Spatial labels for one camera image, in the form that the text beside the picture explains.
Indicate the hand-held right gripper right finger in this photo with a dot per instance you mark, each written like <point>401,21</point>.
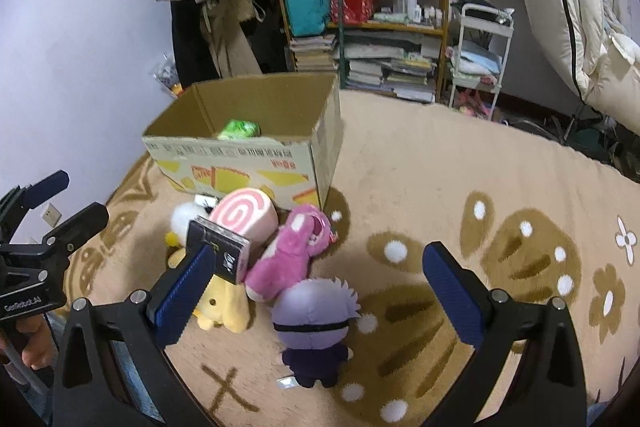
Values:
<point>452,297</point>

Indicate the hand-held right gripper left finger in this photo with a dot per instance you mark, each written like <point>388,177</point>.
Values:
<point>182,294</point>

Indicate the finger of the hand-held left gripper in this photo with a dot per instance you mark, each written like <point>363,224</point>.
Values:
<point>80,223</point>
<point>47,189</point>

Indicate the yellow plush toy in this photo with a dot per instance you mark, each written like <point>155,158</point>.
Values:
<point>225,307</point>

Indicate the small black box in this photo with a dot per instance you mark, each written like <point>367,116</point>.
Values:
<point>225,252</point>

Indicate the white duck plush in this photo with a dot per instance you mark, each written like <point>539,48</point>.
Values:
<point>182,217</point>

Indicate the pink swirl roll plush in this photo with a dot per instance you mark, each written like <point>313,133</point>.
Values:
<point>245,212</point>

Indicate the purple plush toy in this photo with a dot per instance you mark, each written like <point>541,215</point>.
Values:
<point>285,257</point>

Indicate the purple-haired doll plush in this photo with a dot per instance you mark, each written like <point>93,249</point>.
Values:
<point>310,307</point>

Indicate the printed cardboard box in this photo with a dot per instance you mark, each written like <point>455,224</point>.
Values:
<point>240,162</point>

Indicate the person's left hand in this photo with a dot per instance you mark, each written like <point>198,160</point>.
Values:
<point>35,347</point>

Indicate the person's blue jeans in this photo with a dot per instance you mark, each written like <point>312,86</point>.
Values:
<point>130,377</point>

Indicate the beige patterned carpet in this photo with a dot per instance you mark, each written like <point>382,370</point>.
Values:
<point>425,167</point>

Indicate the plastic bag of toys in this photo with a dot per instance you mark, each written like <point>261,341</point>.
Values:
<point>167,74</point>

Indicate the green plush toy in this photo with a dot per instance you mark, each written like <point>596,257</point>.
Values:
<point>240,129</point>

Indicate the black hanging coat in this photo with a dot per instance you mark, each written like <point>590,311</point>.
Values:
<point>187,42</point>

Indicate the beige hanging garment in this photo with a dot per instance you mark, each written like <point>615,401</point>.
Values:
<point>230,37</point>

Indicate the large pile of books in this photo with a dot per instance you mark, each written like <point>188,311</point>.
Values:
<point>390,67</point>

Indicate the folded blue and white cloth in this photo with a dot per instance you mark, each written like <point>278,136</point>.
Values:
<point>475,59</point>

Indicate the white trolley cart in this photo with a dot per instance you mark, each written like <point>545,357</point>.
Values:
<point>505,57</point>

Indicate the small stack of books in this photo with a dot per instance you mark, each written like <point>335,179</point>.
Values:
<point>312,54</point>

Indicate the group of small bottles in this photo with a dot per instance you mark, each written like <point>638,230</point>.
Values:
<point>412,7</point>

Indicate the white recliner chair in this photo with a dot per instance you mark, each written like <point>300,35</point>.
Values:
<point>575,7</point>

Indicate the white wall outlet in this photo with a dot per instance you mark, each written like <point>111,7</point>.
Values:
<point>52,214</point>

